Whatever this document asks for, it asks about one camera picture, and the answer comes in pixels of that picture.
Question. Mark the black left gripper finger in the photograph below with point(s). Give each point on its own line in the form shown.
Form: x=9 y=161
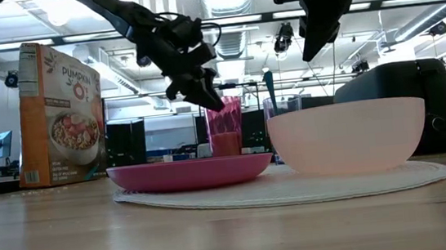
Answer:
x=174 y=90
x=203 y=90

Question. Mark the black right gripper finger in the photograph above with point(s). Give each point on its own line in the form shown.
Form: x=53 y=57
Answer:
x=320 y=25

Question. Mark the pink faceted tumbler with juice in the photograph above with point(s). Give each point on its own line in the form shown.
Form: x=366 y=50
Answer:
x=226 y=141

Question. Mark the magenta plastic plate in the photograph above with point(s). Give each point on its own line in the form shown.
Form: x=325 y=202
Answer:
x=191 y=175

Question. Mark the orange pumpkin cereal box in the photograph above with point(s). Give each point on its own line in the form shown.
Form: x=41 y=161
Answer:
x=62 y=116

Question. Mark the pale pink plastic bowl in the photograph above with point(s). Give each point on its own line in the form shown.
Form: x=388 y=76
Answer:
x=347 y=137

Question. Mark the round white woven placemat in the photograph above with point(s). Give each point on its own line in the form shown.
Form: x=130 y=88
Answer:
x=254 y=196

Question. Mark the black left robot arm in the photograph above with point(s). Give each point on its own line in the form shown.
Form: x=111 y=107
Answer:
x=105 y=7

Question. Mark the black ceiling spotlight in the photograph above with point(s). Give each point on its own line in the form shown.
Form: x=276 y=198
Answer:
x=144 y=61
x=283 y=37
x=438 y=29
x=11 y=79
x=360 y=66

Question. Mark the black cabinet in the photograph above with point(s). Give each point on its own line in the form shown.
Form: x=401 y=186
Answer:
x=126 y=142

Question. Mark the clear glass tumbler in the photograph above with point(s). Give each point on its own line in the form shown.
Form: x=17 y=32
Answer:
x=286 y=104

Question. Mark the black toaster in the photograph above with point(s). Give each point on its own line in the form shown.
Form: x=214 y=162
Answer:
x=436 y=80

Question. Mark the computer monitor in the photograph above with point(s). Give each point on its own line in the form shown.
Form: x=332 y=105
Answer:
x=2 y=144

